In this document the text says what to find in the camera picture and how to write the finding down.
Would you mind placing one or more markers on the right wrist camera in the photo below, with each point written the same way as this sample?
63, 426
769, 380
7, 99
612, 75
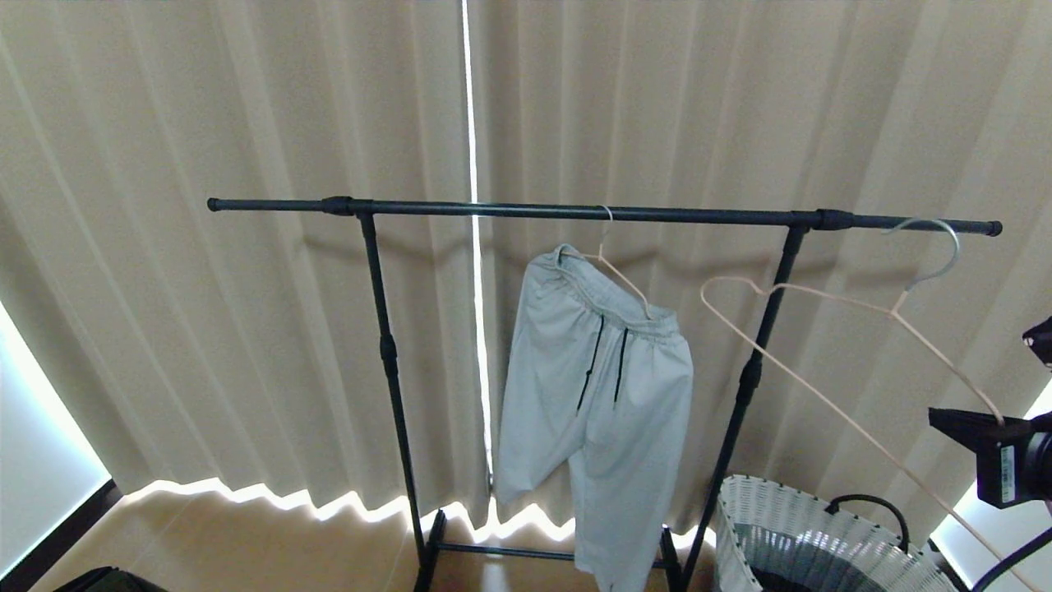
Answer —
1042, 341

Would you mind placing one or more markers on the beige curtain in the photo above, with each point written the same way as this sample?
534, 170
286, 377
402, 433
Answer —
246, 99

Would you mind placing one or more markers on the pink clothes hanger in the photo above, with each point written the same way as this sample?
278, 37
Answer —
822, 392
620, 278

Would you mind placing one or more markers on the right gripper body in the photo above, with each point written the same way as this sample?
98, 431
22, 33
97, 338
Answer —
1031, 469

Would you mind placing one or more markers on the pale grey shorts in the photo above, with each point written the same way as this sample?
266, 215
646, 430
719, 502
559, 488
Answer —
625, 427

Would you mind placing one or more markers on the white laundry basket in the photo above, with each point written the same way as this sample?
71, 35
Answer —
789, 518

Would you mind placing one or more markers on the green garment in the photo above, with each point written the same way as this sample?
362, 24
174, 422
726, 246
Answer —
107, 580

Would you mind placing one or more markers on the black clothes rack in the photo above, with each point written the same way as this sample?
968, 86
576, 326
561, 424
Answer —
575, 212

